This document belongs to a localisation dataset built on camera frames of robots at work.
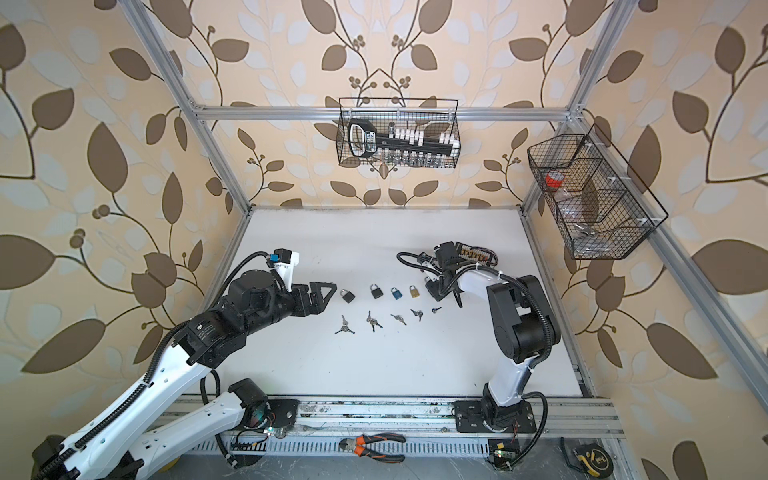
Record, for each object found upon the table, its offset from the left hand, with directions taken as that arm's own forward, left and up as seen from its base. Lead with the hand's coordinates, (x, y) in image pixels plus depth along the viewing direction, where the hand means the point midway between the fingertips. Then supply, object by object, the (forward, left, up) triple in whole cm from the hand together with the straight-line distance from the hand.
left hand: (325, 286), depth 69 cm
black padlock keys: (+1, -1, -26) cm, 26 cm away
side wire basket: (+23, -70, +5) cm, 74 cm away
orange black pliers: (-28, -8, -25) cm, 39 cm away
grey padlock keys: (+3, -9, -27) cm, 28 cm away
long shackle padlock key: (+8, -28, -27) cm, 40 cm away
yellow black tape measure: (-29, -62, -22) cm, 72 cm away
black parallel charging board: (+29, -45, -25) cm, 59 cm away
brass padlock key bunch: (+7, -23, -27) cm, 36 cm away
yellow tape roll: (-33, +22, -5) cm, 40 cm away
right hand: (+15, -30, -26) cm, 43 cm away
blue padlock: (+13, -17, -26) cm, 33 cm away
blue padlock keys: (+4, -18, -26) cm, 32 cm away
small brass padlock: (+13, -22, -26) cm, 36 cm away
